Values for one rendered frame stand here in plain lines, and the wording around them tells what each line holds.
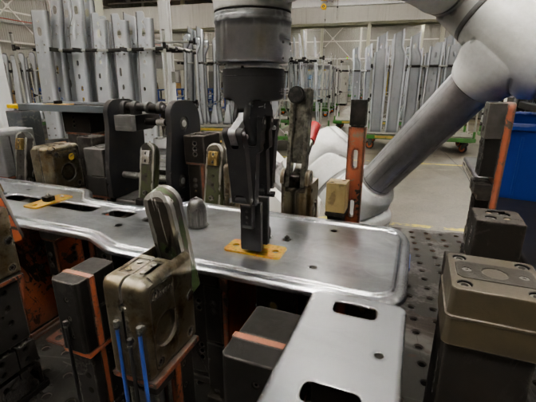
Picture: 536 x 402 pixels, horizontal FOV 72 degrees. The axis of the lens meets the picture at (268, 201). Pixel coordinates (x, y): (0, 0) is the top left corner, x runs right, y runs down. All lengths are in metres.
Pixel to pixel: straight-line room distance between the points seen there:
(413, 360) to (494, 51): 0.61
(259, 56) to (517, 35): 0.53
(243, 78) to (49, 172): 0.67
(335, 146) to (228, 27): 0.80
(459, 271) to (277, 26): 0.31
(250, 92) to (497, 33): 0.54
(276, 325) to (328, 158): 0.84
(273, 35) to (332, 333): 0.32
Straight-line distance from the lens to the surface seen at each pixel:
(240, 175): 0.44
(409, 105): 7.71
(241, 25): 0.44
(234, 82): 0.45
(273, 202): 1.19
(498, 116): 0.64
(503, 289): 0.38
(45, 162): 1.02
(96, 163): 0.95
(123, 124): 0.88
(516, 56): 0.84
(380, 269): 0.50
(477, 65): 0.86
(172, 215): 0.40
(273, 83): 0.45
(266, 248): 0.52
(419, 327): 0.94
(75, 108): 1.14
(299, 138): 0.67
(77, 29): 5.59
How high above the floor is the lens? 1.23
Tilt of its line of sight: 18 degrees down
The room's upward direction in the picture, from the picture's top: straight up
